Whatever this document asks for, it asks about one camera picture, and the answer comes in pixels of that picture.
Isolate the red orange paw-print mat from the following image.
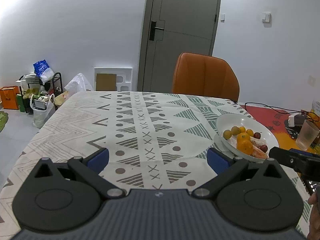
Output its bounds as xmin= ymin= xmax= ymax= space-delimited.
xmin=239 ymin=104 xmax=320 ymax=157

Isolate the person's right hand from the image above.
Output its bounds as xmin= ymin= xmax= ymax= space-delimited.
xmin=307 ymin=193 xmax=320 ymax=240

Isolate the green box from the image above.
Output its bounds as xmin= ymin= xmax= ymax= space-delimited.
xmin=16 ymin=94 xmax=27 ymax=113

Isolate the black door handle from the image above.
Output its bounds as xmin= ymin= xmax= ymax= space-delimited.
xmin=149 ymin=21 xmax=164 ymax=41

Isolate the white foam frame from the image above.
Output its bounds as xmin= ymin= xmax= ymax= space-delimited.
xmin=94 ymin=67 xmax=132 ymax=92

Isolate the white box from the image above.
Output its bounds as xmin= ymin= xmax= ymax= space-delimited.
xmin=15 ymin=74 xmax=40 ymax=86

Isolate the white plastic bag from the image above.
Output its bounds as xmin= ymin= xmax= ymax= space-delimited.
xmin=64 ymin=73 xmax=94 ymax=93

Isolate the white plate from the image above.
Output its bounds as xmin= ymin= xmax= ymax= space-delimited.
xmin=215 ymin=113 xmax=280 ymax=163

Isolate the green floor mat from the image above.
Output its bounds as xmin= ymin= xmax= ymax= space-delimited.
xmin=0 ymin=111 xmax=9 ymax=133

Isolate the white shopping bag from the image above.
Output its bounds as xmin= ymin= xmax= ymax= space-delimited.
xmin=30 ymin=94 xmax=56 ymax=129

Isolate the translucent plastic cup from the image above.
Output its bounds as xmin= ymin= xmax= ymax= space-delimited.
xmin=295 ymin=119 xmax=320 ymax=152

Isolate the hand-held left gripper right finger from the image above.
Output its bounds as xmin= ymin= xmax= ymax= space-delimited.
xmin=191 ymin=147 xmax=287 ymax=199

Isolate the beige bag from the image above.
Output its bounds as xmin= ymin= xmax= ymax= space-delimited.
xmin=54 ymin=91 xmax=71 ymax=109

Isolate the blue plastic bag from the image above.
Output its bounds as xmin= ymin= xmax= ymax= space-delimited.
xmin=33 ymin=59 xmax=49 ymax=77

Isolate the orange chair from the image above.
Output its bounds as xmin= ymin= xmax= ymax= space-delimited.
xmin=172 ymin=52 xmax=240 ymax=102

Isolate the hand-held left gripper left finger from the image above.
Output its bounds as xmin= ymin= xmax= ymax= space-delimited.
xmin=31 ymin=148 xmax=127 ymax=199

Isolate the black metal rack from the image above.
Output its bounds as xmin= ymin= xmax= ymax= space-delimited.
xmin=19 ymin=72 xmax=63 ymax=106

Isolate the black cable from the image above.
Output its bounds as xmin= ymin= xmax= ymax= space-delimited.
xmin=244 ymin=102 xmax=320 ymax=121

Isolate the large orange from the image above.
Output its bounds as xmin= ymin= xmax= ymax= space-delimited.
xmin=236 ymin=132 xmax=251 ymax=143
xmin=236 ymin=140 xmax=254 ymax=155

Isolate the white power adapter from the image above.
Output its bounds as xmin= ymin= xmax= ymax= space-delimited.
xmin=287 ymin=114 xmax=307 ymax=128

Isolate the clear plastic bag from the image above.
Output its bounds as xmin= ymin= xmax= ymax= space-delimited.
xmin=40 ymin=69 xmax=55 ymax=85

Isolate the brown cardboard sheet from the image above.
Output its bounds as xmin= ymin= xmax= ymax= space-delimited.
xmin=96 ymin=73 xmax=117 ymax=91

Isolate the grey door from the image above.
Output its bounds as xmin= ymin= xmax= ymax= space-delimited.
xmin=137 ymin=0 xmax=223 ymax=92

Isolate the pale orange fruit piece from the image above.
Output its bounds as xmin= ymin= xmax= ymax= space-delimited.
xmin=250 ymin=138 xmax=270 ymax=159

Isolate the orange box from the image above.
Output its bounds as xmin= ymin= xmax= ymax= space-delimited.
xmin=0 ymin=86 xmax=20 ymax=110

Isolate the patterned tablecloth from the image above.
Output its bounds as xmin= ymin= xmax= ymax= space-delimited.
xmin=0 ymin=91 xmax=313 ymax=240

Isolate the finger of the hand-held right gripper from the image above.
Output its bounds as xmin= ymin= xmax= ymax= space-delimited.
xmin=289 ymin=148 xmax=320 ymax=158
xmin=268 ymin=146 xmax=304 ymax=172

